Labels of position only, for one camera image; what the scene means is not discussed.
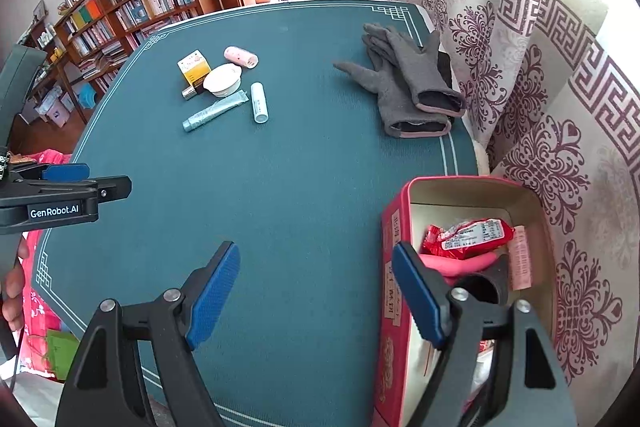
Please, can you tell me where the pink hair roller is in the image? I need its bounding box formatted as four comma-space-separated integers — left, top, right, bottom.
223, 45, 260, 69
509, 227, 532, 292

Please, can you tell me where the teal table mat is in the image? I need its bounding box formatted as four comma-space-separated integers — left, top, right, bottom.
30, 0, 481, 427

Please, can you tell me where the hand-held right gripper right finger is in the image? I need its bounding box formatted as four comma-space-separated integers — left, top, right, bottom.
391, 242, 578, 427

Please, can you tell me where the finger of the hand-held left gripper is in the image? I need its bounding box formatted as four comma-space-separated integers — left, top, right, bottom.
0, 175, 133, 209
7, 163, 92, 182

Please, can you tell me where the white round dish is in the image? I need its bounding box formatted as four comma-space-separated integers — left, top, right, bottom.
202, 63, 244, 98

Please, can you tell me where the pink printed bag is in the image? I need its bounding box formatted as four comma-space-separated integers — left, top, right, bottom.
20, 148, 68, 378

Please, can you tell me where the red snack packet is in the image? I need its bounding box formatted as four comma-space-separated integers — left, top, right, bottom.
420, 218, 516, 258

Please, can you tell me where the person's left hand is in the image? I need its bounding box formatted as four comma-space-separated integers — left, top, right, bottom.
0, 239, 28, 333

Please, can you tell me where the purple patterned curtain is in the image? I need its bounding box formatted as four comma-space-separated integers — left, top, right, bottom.
267, 0, 640, 408

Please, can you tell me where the green paper bag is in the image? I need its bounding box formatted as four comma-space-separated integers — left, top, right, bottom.
42, 329, 81, 380

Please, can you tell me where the red biscuit box container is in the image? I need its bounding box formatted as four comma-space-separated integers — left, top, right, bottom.
372, 176, 558, 427

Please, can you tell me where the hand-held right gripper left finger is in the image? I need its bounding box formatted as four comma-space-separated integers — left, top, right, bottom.
55, 241, 242, 427

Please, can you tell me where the pale teal tube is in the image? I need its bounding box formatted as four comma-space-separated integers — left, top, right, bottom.
181, 89, 249, 134

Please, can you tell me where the wooden bookshelf with books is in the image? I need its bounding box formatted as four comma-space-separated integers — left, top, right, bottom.
17, 0, 211, 108

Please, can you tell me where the long bent pink foam curler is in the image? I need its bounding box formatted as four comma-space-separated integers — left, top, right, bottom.
417, 252, 501, 279

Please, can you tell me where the yellow white ointment box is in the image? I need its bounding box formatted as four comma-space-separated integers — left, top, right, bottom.
176, 49, 211, 88

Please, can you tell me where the black hair dryer nozzle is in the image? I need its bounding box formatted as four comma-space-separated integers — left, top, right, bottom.
452, 257, 512, 308

